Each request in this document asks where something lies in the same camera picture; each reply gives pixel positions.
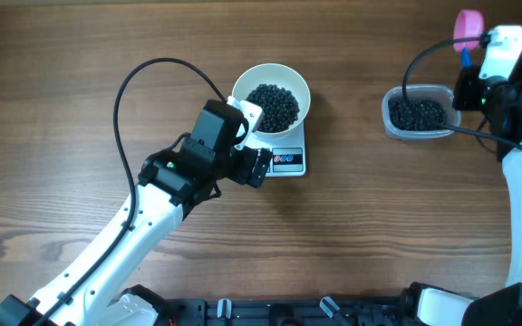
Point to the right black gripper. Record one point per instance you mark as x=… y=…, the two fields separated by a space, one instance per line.
x=462 y=89

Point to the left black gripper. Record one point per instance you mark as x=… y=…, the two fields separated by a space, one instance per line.
x=256 y=167

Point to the pink scoop with blue handle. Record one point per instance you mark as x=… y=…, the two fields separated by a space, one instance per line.
x=469 y=23

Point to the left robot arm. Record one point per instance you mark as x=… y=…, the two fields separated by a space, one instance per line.
x=171 y=183

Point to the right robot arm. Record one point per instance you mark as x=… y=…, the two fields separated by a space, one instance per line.
x=495 y=89

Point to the white digital kitchen scale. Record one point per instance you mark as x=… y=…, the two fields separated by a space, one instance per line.
x=288 y=154

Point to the black beans in bowl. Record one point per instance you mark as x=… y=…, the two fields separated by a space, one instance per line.
x=280 y=108

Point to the white bowl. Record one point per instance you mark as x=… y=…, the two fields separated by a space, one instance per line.
x=280 y=75

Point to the clear plastic container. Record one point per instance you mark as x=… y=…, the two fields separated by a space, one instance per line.
x=439 y=93

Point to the black beans in container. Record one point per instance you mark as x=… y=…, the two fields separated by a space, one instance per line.
x=420 y=115

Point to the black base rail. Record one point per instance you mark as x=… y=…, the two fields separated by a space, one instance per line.
x=375 y=311

